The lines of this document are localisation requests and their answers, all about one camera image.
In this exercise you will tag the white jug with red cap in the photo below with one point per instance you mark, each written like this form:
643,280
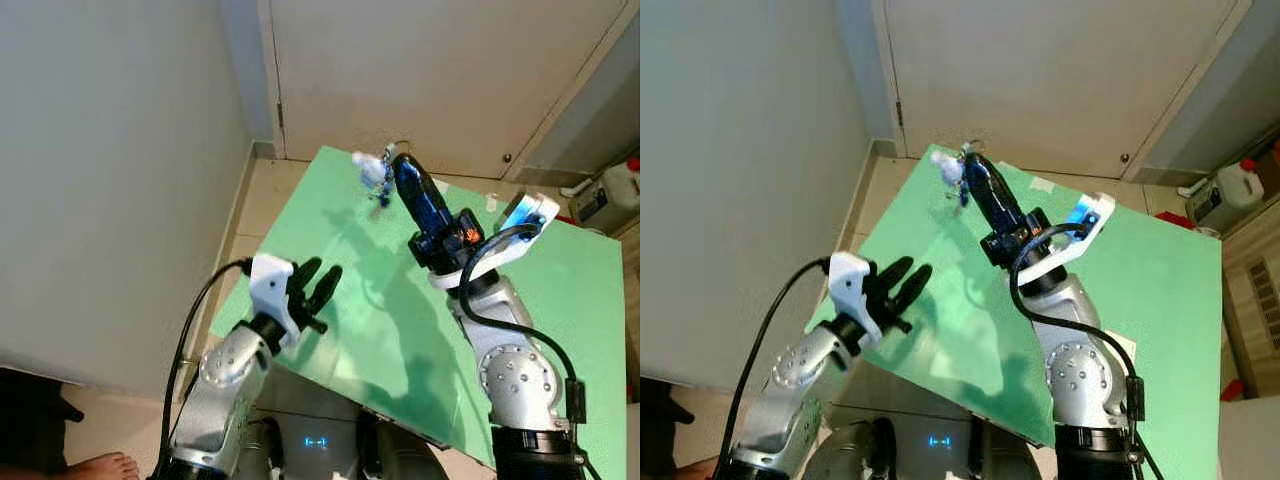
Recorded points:
1235,195
615,195

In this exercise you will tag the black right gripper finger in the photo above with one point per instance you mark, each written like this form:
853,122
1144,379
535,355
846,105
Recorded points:
412,200
983,200
1003,205
432,205

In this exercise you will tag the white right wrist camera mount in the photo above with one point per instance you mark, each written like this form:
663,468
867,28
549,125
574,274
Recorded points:
545,210
1100,210

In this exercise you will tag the keys with white charm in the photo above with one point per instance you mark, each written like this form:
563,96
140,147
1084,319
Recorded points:
948,170
372,170

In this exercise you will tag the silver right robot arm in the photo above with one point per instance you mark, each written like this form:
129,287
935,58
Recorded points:
1085,375
510,370

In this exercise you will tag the white door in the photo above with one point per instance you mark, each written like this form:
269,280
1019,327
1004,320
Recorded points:
1040,80
420,80

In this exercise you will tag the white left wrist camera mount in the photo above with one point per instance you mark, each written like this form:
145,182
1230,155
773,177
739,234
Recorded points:
268,285
848,285

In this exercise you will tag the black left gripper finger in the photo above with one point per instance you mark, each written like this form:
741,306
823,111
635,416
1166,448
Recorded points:
324,288
305,277
910,288
890,277

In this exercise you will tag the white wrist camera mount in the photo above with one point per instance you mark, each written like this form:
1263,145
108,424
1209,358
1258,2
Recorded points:
848,285
1100,210
268,285
545,210

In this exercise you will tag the wooden slatted cabinet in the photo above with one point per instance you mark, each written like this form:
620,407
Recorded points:
1255,300

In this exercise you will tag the green table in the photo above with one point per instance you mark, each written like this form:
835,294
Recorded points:
380,300
960,330

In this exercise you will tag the person bare foot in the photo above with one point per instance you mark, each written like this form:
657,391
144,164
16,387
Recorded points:
100,468

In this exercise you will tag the person dark trouser leg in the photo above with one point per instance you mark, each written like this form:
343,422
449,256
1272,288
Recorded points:
30,420
660,420

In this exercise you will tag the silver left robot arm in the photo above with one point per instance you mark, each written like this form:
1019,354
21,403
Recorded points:
225,380
790,380

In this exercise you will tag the grey black robot lower body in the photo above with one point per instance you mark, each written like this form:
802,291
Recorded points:
900,440
320,420

